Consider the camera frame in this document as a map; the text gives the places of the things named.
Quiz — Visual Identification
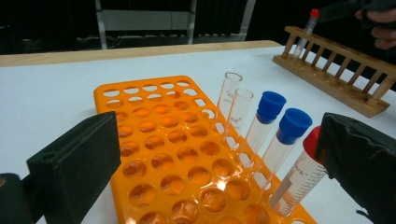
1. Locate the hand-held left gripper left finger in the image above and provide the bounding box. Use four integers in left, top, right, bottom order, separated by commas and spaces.
26, 111, 122, 224

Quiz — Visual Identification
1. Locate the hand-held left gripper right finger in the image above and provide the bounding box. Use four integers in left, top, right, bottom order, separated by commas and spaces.
315, 112, 396, 224

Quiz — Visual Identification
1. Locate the red capped test tube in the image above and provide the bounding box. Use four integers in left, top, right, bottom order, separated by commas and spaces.
291, 8, 321, 63
268, 125, 328, 217

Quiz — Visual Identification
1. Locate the wooden test tube rack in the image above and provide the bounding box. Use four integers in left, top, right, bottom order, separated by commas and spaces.
272, 25, 396, 119

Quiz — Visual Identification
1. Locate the blue capped test tube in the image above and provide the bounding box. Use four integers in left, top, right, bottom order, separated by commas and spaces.
252, 107, 314, 191
243, 91, 288, 157

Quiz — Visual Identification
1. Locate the orange plastic tube rack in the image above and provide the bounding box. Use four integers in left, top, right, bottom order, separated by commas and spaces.
92, 75, 318, 224

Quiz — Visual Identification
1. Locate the clear test tube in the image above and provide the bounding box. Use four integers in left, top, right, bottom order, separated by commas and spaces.
217, 71, 244, 120
228, 88, 255, 138

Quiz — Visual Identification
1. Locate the white table cover sheet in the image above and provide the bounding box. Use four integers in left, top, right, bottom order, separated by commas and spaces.
0, 46, 396, 224

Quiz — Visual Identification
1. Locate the grey metal stand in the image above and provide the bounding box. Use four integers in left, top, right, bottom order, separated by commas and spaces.
94, 0, 257, 50

